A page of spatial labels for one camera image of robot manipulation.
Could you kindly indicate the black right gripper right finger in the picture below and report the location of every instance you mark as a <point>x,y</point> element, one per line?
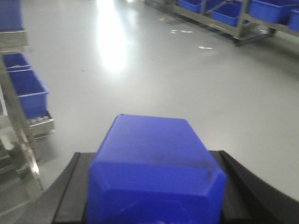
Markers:
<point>250,200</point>

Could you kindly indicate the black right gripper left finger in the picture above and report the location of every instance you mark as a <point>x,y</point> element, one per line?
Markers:
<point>64,202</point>

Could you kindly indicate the blue bottle-shaped part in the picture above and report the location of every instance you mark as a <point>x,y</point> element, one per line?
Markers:
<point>153,170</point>

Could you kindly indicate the left steel bin rack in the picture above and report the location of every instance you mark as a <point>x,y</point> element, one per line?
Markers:
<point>24,117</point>

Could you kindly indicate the distant steel bin rack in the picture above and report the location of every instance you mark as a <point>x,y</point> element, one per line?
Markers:
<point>243,20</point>

